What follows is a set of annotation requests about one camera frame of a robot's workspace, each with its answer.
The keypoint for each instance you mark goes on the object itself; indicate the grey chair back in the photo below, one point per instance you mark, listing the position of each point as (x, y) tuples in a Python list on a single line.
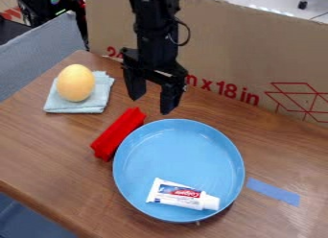
[(33, 52)]

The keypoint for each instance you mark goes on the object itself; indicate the black computer with lights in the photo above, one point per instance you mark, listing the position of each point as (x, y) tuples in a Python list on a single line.
[(39, 11)]

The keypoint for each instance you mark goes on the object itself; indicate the black chair caster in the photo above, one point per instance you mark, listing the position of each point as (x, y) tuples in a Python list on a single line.
[(303, 5)]

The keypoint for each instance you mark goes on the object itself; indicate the blue round plate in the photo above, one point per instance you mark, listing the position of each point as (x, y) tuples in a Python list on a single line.
[(185, 152)]

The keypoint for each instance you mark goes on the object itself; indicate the red plastic block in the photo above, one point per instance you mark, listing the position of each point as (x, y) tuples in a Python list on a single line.
[(112, 136)]

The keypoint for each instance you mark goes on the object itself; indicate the white toothpaste tube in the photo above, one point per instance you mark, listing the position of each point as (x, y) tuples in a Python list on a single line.
[(175, 194)]

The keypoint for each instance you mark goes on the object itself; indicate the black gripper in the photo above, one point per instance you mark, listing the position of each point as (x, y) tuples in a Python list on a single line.
[(153, 64)]

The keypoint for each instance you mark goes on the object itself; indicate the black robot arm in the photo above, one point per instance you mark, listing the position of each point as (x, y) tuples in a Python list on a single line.
[(156, 25)]

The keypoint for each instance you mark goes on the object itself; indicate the blue tape strip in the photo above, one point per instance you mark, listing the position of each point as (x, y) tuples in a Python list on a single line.
[(273, 192)]

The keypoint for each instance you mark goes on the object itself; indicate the brown cardboard box panel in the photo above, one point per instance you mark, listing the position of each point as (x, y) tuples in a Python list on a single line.
[(255, 56)]

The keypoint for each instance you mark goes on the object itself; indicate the yellow egg-shaped ball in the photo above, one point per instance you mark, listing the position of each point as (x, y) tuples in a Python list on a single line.
[(75, 83)]

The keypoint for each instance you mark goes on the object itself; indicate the light blue cloth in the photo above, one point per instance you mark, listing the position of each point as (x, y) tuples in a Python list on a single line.
[(93, 104)]

